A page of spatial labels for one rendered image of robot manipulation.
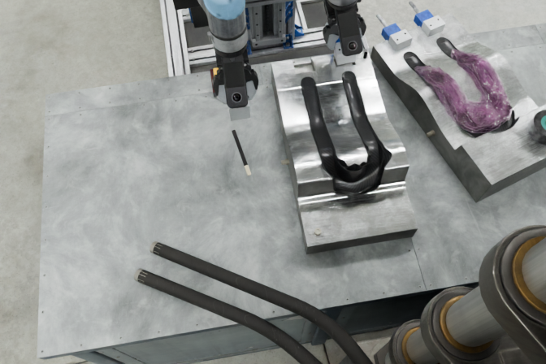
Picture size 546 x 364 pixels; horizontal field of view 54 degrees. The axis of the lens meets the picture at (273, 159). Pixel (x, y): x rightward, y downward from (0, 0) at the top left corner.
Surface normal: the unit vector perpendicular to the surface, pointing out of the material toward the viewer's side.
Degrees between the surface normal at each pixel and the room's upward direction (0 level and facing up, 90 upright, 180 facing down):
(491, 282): 90
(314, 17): 0
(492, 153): 0
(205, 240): 0
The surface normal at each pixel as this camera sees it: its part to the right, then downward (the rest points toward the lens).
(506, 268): -0.01, -0.45
